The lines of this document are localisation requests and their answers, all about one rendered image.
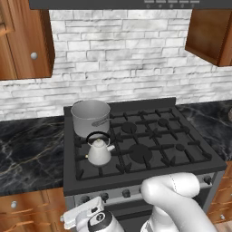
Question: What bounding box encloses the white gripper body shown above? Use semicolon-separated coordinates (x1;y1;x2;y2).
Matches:
61;198;105;230

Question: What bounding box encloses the dark grey gas stove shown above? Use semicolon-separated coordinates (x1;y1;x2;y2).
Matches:
63;96;228;232

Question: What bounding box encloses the wooden drawer front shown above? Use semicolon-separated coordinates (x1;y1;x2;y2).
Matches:
0;189;52;216

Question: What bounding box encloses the wooden cabinet door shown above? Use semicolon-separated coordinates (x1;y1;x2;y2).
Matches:
0;211;63;232

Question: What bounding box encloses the grey metal pot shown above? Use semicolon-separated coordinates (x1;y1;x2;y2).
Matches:
70;99;112;140

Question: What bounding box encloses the wooden base cabinet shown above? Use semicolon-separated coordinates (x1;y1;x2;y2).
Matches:
206;160;232;226

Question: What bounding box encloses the dark grey range hood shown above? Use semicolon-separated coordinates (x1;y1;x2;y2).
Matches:
28;0;232;11

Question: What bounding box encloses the white kettle with black handle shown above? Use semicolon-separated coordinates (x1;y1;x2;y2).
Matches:
84;130;116;168

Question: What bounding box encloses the wooden wall cupboard door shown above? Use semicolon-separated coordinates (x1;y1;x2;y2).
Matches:
0;0;56;82

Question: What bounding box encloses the wooden wall cupboard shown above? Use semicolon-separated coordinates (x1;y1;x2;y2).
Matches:
184;8;232;68

